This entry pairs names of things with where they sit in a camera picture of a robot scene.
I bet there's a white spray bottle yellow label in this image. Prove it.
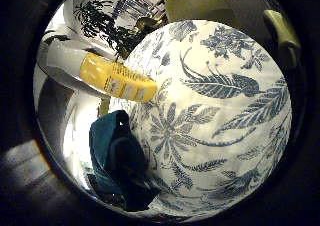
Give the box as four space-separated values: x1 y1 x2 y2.
35 39 158 103

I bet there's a teal striped cloth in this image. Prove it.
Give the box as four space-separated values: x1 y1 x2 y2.
88 109 162 212

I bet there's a dark green leafy plant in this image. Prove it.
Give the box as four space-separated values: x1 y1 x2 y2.
73 0 145 59

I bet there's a yellow-green chair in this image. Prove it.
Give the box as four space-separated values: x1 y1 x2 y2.
263 9 303 51
164 0 236 24

